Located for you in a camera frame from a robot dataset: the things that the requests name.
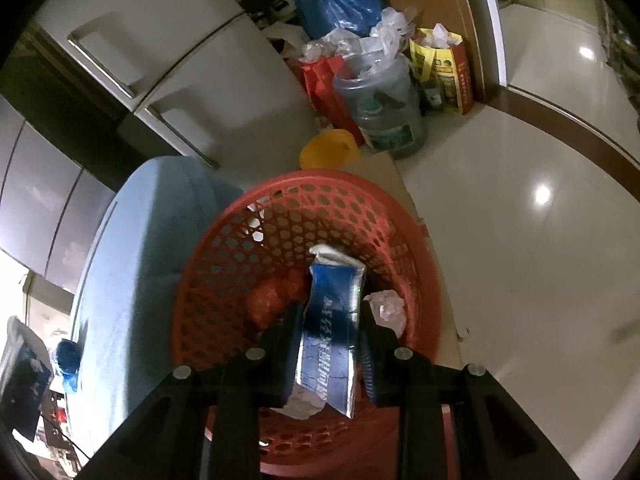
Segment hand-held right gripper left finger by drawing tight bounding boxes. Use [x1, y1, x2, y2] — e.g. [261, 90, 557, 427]
[87, 300, 306, 480]

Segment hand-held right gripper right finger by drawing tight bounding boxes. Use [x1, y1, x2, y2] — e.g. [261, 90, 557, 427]
[356, 302, 581, 480]

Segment blue and white carton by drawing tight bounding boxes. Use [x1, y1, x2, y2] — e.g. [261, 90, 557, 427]
[292, 244, 368, 420]

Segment red plastic bag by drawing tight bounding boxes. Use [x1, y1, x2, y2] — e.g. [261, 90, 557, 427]
[244, 272, 311, 331]

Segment white tissue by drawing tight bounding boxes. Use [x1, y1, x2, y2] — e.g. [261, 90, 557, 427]
[364, 290, 408, 338]

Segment red mesh basket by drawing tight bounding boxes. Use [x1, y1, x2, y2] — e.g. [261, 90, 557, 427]
[170, 169, 442, 480]

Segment blue tablecloth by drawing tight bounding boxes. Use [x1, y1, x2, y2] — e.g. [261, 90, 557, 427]
[70, 156, 246, 461]

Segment yellow plastic basin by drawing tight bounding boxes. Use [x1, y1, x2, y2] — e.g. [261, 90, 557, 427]
[299, 129, 362, 171]

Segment small blue plastic bag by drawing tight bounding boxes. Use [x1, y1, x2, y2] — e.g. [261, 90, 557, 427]
[54, 339, 83, 396]

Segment clear water jug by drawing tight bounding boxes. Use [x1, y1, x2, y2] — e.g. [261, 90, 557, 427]
[332, 55, 428, 161]

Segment red paper bag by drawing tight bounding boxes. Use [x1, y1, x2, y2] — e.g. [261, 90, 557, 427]
[299, 55, 366, 147]

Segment grey cabinet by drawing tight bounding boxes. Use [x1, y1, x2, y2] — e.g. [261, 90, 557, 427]
[0, 95, 118, 293]

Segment yellow shopping bag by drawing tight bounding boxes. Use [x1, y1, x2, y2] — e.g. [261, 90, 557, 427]
[409, 24, 476, 116]

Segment clear white plastic bags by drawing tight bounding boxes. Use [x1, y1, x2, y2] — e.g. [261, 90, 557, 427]
[300, 7, 418, 81]

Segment silver refrigerator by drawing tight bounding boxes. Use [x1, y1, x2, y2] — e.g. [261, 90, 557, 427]
[32, 0, 321, 196]

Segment large blue plastic bag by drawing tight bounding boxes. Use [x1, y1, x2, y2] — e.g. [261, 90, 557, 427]
[292, 0, 386, 41]

